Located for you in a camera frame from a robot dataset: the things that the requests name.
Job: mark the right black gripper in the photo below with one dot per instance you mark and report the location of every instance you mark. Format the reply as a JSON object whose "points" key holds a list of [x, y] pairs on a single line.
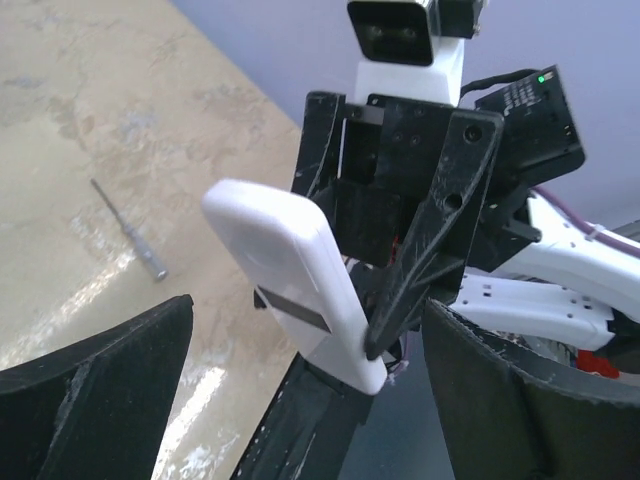
{"points": [[404, 182]]}

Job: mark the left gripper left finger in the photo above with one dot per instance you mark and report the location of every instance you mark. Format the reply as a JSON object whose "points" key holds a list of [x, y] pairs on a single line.
{"points": [[98, 408]]}

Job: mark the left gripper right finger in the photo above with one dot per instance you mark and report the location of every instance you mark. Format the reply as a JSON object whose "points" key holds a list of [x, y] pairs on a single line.
{"points": [[509, 413]]}

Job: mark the white red remote control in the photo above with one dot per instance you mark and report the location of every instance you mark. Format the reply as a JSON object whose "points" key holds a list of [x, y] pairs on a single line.
{"points": [[284, 245]]}

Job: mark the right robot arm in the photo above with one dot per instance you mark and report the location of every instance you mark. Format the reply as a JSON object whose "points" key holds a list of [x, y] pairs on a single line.
{"points": [[534, 268]]}

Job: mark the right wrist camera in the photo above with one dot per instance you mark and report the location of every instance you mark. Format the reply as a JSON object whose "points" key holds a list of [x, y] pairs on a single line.
{"points": [[413, 49]]}

